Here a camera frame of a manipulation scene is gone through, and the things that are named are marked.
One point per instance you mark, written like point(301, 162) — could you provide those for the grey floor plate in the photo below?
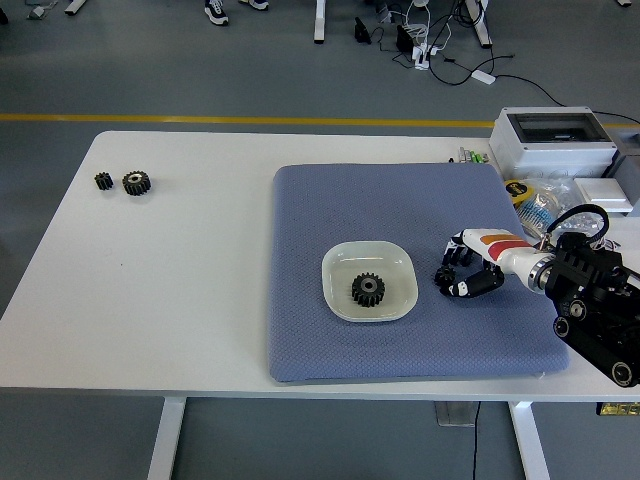
point(452, 414)

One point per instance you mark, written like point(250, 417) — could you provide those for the grey metal block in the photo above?
point(630, 165)

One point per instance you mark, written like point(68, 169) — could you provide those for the white power strip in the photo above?
point(422, 56)

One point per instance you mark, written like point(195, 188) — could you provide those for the blue-grey quilted mat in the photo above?
point(380, 210)

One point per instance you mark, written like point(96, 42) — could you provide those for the white square dish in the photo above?
point(340, 280)

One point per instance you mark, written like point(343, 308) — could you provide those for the yellow black tape measure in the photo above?
point(515, 190)

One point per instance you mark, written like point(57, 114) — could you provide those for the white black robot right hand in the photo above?
point(500, 247)

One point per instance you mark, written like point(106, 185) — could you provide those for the white table leg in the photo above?
point(530, 440)
point(167, 440)

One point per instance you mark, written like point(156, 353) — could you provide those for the large black gear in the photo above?
point(136, 183)
point(369, 289)

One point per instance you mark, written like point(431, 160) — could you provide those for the bag of blue parts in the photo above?
point(535, 212)

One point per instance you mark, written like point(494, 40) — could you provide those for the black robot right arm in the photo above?
point(595, 295)

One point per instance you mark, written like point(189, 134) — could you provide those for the person's shoe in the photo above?
point(216, 11)
point(256, 3)

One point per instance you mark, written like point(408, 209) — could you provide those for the grey electrical enclosure box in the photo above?
point(550, 152)

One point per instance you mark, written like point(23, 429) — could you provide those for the white desk leg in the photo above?
point(481, 25)
point(320, 20)

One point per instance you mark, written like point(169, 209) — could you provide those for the small black gear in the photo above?
point(443, 276)
point(103, 181)

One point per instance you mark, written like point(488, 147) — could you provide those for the bag of metal parts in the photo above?
point(557, 192)

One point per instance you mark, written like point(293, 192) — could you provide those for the yellow black label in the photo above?
point(620, 408)

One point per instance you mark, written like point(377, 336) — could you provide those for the black charger block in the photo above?
point(404, 39)

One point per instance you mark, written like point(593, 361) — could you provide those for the green terminal connectors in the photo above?
point(472, 156)

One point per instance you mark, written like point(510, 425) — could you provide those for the white switch panel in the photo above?
point(602, 194)

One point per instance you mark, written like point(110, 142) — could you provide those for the black floor device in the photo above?
point(361, 31)

